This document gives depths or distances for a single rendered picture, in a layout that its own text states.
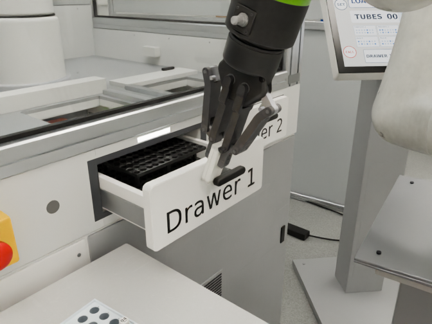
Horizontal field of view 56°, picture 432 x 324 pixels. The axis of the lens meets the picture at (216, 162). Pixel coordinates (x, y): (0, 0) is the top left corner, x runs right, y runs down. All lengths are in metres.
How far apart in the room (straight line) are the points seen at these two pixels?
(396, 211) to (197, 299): 0.45
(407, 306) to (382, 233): 0.15
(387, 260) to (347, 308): 1.03
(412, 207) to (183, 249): 0.49
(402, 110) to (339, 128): 1.55
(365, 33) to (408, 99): 0.61
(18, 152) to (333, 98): 1.90
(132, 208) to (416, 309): 0.54
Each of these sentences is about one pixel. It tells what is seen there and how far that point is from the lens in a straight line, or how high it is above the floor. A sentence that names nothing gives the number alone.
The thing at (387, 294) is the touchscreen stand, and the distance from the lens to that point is 1.89.
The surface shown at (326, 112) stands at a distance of 2.35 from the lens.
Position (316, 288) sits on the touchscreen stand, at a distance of 1.84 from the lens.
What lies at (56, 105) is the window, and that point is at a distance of 0.66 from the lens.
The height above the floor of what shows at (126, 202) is 0.87.
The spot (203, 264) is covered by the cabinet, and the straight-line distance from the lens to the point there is 1.03.
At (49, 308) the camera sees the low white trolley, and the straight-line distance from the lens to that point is 0.67.
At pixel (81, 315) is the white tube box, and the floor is 0.80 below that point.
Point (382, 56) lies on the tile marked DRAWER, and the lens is 1.37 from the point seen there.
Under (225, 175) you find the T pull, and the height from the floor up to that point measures 0.91.
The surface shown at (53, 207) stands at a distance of 0.68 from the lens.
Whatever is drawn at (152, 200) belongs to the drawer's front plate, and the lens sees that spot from 0.59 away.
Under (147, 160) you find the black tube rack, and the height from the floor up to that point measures 0.90.
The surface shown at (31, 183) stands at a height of 0.93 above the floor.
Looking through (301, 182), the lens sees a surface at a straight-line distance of 2.54.
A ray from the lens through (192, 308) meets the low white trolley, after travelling 0.63.
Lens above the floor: 1.18
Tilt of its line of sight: 23 degrees down
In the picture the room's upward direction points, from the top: straight up
